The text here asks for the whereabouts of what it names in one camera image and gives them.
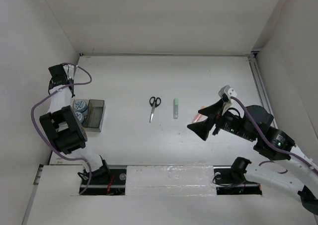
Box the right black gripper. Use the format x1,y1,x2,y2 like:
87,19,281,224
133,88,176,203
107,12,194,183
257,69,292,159
186,98,256,142

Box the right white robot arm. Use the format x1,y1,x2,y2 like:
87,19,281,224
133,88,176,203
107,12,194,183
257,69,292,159
187,97,318,215

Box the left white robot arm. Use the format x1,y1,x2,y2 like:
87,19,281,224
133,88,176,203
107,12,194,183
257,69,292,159
39,63,111,184

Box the yellow orange highlighter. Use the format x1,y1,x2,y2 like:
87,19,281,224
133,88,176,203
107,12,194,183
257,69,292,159
192,113,202,123

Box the green capped marker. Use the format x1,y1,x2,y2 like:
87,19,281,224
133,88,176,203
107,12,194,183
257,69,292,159
173,98,179,119

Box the grey smoked plastic container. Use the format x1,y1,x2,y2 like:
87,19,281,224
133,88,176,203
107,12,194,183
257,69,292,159
83,99,105,132

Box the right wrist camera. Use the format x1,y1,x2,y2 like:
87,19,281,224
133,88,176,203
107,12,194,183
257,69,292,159
218,85,237,103

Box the black handled scissors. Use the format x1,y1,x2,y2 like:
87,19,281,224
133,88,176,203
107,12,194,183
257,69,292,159
149,96,161,123

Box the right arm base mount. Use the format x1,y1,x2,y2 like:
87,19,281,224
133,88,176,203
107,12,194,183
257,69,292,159
212,157,262,196

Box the aluminium rail right edge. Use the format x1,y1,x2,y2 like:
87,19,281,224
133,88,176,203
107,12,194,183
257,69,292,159
248,51,269,107

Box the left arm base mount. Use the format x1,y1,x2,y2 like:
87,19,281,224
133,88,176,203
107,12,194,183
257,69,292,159
78,165,127,196

